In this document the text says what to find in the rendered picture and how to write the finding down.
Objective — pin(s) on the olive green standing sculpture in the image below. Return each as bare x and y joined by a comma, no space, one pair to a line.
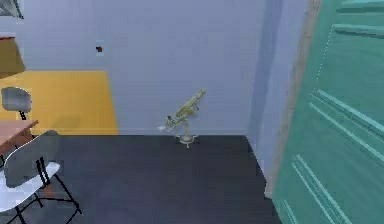
184,112

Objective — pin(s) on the teal panelled room door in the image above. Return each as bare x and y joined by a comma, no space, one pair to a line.
336,133

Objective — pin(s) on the grey chair with black legs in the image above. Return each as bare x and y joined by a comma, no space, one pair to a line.
28,163

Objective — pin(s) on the brown wooden table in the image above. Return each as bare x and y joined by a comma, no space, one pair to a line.
13,130

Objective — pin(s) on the brown wooden cupboard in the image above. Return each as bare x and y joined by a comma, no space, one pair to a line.
9,56

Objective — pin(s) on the small dark wall switch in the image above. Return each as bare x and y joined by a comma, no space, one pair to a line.
99,49

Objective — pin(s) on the grey framed wall picture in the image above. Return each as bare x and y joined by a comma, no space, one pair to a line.
10,6

